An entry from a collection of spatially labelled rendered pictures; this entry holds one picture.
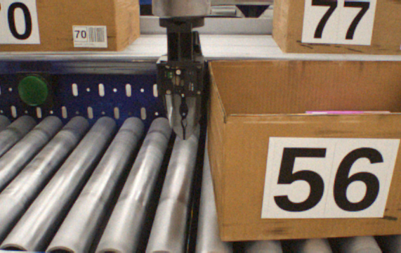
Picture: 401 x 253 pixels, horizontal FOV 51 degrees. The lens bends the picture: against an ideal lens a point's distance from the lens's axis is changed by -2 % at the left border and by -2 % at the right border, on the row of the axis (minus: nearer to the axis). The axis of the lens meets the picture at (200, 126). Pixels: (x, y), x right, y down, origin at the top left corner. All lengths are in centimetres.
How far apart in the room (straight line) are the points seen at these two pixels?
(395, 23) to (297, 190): 62
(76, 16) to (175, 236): 63
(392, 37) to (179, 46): 58
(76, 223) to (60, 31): 57
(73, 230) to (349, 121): 38
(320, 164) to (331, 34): 54
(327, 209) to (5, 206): 46
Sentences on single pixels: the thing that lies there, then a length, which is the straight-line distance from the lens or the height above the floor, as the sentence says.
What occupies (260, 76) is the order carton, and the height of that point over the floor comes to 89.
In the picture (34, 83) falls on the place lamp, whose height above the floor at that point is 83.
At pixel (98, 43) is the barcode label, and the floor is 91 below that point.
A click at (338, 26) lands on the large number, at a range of 103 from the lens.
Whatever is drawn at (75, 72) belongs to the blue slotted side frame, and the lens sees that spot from 101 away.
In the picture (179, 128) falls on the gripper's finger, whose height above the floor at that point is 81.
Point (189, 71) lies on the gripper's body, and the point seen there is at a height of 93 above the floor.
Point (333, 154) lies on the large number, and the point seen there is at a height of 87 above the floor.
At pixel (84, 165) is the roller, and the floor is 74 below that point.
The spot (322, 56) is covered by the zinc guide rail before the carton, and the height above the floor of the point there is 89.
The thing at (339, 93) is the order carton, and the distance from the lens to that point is 82.
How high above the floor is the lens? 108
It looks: 21 degrees down
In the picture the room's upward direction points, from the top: straight up
